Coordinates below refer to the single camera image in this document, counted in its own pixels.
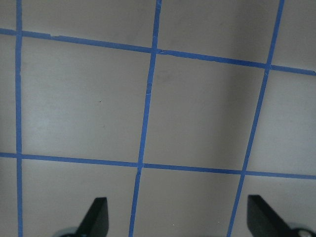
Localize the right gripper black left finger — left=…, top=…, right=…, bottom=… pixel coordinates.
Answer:
left=78, top=197, right=109, bottom=237

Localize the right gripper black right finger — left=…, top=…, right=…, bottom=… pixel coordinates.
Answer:
left=247, top=195, right=292, bottom=237

